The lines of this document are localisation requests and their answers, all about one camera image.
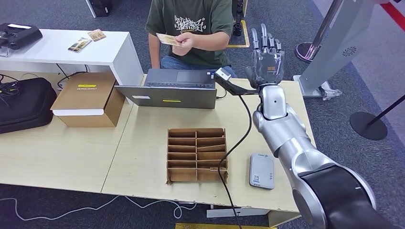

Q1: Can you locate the yellow floor tape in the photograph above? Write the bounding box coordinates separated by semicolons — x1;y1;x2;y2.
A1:
226;20;251;49

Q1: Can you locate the grey white card reader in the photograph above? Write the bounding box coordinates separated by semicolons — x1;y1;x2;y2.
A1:
249;153;275;190

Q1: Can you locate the white side table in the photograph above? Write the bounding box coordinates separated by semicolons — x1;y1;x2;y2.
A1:
0;29;145;104

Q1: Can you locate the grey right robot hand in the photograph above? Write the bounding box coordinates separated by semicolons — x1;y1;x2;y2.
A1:
245;23;286;89

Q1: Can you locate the brown cardboard box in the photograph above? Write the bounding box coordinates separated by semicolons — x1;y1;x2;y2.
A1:
50;72;126;128

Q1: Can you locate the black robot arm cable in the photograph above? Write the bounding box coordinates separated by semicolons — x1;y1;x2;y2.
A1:
217;94;253;229

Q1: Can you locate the black controller device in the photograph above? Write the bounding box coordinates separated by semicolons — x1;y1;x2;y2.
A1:
0;23;43;51

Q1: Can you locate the black stand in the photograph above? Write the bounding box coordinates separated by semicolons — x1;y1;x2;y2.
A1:
232;0;245;37

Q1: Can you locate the white desk foot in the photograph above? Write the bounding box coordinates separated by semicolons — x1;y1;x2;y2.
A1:
206;207;271;219

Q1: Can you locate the dark picture card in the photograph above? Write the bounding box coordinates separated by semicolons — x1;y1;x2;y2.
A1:
67;37;93;53

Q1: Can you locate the black box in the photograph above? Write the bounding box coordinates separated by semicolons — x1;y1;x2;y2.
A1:
89;0;114;18

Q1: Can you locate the black stanchion post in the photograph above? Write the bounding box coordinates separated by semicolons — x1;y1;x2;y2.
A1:
349;94;405;142

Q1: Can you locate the white floor cable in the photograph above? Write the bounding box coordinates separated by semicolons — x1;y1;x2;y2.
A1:
0;194;197;222

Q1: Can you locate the grey laptop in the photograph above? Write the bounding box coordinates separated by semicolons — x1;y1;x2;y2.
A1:
114;68;218;110

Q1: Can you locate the tan picture ID card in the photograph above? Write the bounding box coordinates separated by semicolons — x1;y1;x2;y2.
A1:
156;32;183;47

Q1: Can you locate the red barrier belt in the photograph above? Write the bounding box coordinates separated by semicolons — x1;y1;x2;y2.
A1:
379;2;405;33

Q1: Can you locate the person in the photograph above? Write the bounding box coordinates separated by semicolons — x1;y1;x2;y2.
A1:
145;0;237;78

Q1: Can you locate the black carry case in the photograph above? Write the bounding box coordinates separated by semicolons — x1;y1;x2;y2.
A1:
0;77;58;135

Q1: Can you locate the clear plastic bag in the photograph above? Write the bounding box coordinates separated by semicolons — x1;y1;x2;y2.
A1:
320;87;343;102

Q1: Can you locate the chrome stanchion post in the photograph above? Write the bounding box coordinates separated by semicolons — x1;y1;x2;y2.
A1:
295;0;344;64

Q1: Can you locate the black cable bundle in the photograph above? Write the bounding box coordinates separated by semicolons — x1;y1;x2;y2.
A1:
0;74;23;99

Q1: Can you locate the person's left hand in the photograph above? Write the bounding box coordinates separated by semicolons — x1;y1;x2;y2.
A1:
172;31;198;57

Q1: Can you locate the grey kiosk stand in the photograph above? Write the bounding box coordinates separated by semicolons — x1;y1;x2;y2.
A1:
292;0;393;99

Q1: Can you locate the black power cable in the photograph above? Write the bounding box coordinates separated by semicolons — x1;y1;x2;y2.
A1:
56;63;90;90

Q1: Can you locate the wooden card organizer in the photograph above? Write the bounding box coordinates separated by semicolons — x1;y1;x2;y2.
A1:
166;127;228;185

